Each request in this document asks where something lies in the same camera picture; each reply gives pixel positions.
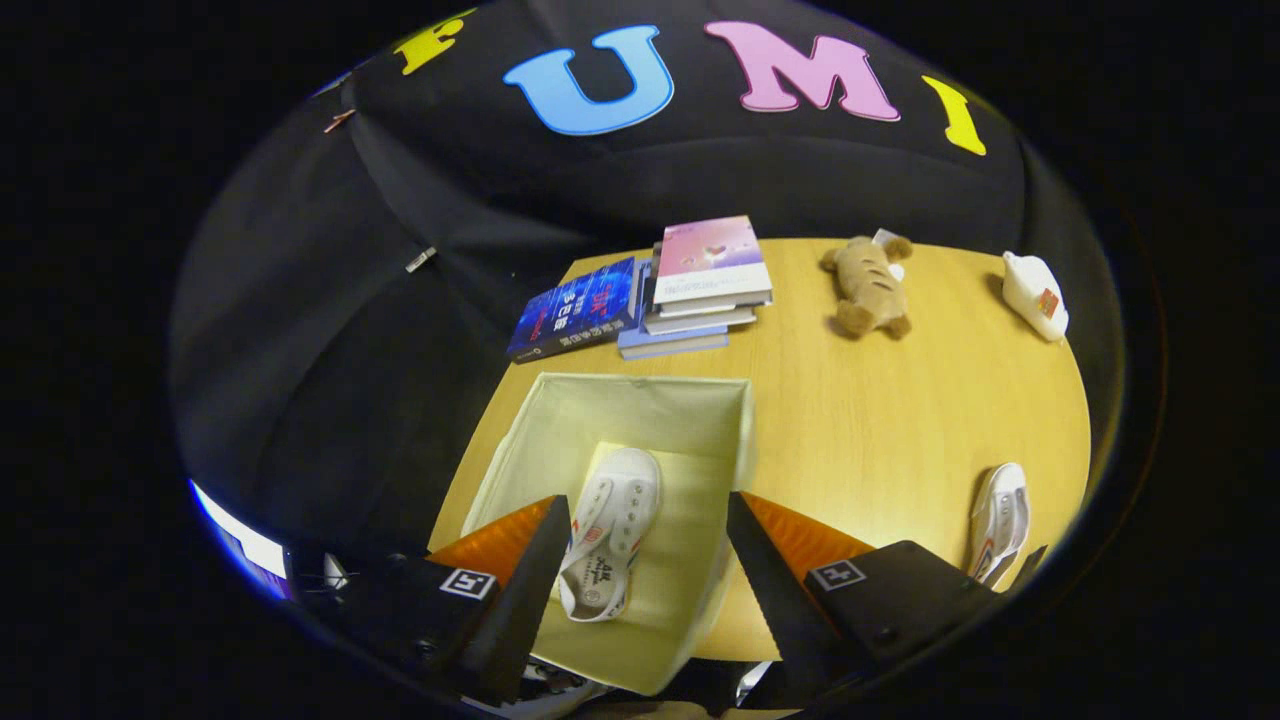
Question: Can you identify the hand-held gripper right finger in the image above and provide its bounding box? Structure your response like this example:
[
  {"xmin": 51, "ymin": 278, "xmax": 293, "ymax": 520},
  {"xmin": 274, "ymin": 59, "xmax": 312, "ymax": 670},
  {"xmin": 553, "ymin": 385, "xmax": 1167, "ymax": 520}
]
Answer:
[{"xmin": 725, "ymin": 490, "xmax": 1048, "ymax": 711}]

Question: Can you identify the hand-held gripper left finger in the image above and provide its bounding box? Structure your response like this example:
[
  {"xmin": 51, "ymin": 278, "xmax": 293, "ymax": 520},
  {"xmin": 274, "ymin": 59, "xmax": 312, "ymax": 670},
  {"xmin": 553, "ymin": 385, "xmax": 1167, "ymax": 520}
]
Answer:
[{"xmin": 290, "ymin": 494, "xmax": 573, "ymax": 706}]

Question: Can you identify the white canvas shoe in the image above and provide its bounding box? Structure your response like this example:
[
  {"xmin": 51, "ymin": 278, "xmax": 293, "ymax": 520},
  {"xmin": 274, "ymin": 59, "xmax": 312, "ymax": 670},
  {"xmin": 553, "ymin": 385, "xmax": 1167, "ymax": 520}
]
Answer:
[
  {"xmin": 557, "ymin": 447, "xmax": 663, "ymax": 624},
  {"xmin": 968, "ymin": 462, "xmax": 1031, "ymax": 589}
]

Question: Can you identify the cream fabric storage box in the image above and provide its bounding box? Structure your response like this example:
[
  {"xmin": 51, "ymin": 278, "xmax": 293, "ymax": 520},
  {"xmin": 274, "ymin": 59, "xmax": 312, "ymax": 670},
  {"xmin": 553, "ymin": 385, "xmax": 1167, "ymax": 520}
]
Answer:
[{"xmin": 460, "ymin": 372, "xmax": 758, "ymax": 698}]

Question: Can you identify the light blue book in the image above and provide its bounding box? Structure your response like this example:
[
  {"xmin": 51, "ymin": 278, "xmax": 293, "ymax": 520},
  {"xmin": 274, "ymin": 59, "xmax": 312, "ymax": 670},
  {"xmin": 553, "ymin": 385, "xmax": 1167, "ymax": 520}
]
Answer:
[{"xmin": 616, "ymin": 262, "xmax": 731, "ymax": 362}]

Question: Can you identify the thin grey book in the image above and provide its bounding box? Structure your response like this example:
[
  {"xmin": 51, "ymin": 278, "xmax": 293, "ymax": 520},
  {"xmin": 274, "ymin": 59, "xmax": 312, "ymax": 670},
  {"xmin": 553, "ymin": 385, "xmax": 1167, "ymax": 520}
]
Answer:
[{"xmin": 643, "ymin": 300, "xmax": 761, "ymax": 337}]

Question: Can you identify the dark blue book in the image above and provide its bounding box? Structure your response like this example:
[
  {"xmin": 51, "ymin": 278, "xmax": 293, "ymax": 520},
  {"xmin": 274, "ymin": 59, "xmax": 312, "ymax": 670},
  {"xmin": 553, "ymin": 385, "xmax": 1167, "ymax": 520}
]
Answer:
[{"xmin": 505, "ymin": 257, "xmax": 641, "ymax": 364}]

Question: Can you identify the brown bread plush toy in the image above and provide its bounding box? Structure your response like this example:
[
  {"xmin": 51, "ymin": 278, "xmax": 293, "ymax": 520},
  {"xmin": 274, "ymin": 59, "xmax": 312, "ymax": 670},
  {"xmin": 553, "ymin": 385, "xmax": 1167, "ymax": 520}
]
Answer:
[{"xmin": 820, "ymin": 232, "xmax": 914, "ymax": 339}]

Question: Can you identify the white plush toy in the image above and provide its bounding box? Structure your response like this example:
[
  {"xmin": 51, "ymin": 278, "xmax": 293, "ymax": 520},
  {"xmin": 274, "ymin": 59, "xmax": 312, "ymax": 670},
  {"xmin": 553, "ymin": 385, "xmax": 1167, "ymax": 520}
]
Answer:
[{"xmin": 1002, "ymin": 251, "xmax": 1070, "ymax": 343}]

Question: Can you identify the black backdrop cloth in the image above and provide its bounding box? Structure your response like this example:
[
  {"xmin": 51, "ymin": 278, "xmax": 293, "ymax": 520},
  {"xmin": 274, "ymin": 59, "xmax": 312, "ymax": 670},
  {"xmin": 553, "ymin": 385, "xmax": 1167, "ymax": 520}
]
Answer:
[{"xmin": 168, "ymin": 0, "xmax": 1126, "ymax": 601}]

